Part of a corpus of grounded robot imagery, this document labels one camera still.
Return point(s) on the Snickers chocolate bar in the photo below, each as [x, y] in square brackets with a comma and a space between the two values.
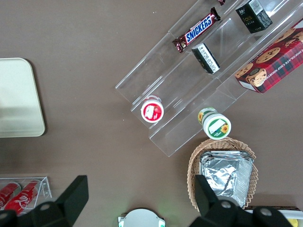
[197, 29]
[221, 1]

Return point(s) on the clear acrylic stepped shelf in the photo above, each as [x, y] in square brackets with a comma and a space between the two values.
[180, 94]

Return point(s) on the beige plastic tray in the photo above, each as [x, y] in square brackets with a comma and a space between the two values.
[16, 99]

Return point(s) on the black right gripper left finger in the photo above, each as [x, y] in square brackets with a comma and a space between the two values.
[59, 212]

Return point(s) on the red lid yogurt cup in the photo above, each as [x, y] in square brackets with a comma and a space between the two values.
[152, 111]

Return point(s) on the light wicker basket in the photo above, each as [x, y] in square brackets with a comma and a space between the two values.
[193, 170]

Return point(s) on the green lid yogurt cup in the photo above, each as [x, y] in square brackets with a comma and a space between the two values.
[216, 127]

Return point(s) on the stack of foil trays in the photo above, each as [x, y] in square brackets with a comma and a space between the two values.
[225, 175]

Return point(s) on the small black box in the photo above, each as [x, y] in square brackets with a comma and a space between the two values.
[254, 16]
[206, 58]

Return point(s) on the red tartan cookie box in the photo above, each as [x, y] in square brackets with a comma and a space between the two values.
[277, 63]

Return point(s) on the clear acrylic bottle rack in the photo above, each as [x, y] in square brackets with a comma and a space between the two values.
[46, 186]

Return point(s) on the white plastic snack bin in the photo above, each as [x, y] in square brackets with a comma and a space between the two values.
[297, 214]

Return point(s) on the red cola bottle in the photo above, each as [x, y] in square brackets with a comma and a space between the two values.
[8, 192]
[24, 196]

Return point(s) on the yellow snack packet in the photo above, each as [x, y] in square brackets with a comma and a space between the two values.
[294, 223]

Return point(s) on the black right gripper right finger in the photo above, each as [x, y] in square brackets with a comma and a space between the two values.
[213, 212]

